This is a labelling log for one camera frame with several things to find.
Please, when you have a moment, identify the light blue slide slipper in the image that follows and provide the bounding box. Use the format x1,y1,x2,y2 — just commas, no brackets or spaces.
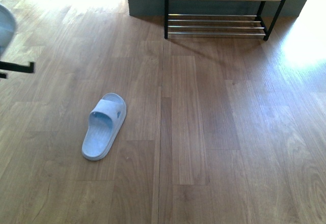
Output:
81,93,127,161

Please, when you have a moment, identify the black metal shoe rack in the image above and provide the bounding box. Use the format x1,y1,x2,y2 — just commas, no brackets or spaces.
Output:
164,0,286,41

